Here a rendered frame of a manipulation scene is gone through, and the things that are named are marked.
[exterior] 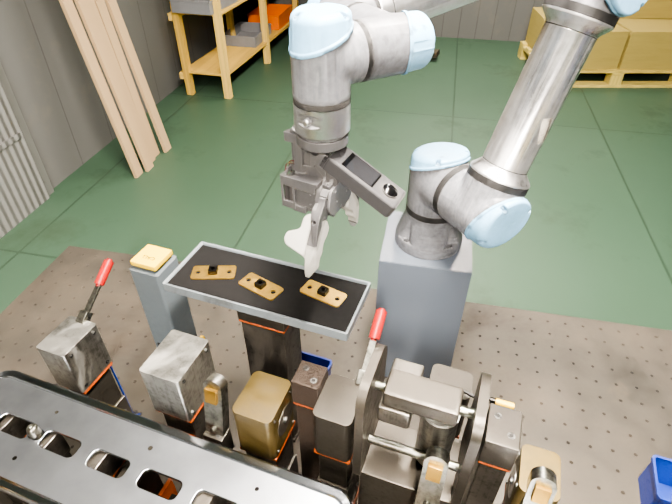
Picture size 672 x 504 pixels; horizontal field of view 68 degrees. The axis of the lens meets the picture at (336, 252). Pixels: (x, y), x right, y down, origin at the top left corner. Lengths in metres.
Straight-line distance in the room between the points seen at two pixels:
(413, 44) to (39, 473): 0.88
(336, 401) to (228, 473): 0.21
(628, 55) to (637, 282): 3.06
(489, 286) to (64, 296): 1.98
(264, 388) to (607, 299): 2.28
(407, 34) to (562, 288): 2.33
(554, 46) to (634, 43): 4.80
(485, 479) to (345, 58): 0.67
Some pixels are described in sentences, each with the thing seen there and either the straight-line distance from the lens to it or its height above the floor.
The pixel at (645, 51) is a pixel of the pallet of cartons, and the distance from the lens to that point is 5.78.
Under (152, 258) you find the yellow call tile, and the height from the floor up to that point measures 1.16.
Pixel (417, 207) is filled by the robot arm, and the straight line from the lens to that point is 1.06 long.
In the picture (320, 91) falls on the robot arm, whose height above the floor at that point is 1.57.
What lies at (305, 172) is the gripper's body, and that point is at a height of 1.44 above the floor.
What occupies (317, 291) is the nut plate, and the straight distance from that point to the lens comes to 0.91.
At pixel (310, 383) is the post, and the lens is 0.87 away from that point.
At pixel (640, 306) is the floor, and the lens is 2.96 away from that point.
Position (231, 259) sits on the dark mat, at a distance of 1.02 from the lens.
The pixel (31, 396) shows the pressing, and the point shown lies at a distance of 1.13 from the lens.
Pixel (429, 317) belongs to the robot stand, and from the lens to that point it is 1.19.
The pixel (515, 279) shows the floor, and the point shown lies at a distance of 2.85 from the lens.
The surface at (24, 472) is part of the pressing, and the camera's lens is 1.03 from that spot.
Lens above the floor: 1.80
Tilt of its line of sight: 39 degrees down
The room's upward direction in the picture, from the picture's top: straight up
